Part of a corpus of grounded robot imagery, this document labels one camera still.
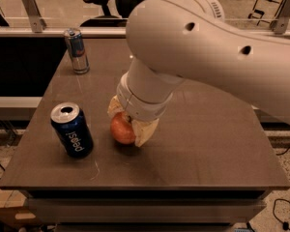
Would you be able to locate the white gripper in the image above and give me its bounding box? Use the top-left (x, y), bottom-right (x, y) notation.
top-left (107, 73), bottom-right (173, 147)

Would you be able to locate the red apple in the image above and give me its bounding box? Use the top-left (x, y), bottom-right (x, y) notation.
top-left (110, 112), bottom-right (136, 145)

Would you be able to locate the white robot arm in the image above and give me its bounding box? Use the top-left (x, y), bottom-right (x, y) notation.
top-left (108, 0), bottom-right (290, 147)

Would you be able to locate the blue pepsi can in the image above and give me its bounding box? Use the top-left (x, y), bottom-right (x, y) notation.
top-left (50, 102), bottom-right (94, 159)

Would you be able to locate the tall red bull can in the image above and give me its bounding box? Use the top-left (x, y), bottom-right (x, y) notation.
top-left (64, 28), bottom-right (90, 74)

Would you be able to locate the cardboard box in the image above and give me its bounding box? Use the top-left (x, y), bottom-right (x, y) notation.
top-left (0, 189), bottom-right (41, 229)

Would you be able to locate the wooden stool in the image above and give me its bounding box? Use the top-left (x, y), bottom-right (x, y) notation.
top-left (247, 0), bottom-right (283, 25)

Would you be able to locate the left metal glass bracket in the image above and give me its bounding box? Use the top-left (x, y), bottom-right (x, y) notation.
top-left (21, 0), bottom-right (46, 33)

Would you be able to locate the black floor cable right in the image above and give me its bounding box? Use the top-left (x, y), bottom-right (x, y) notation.
top-left (272, 198), bottom-right (290, 232)

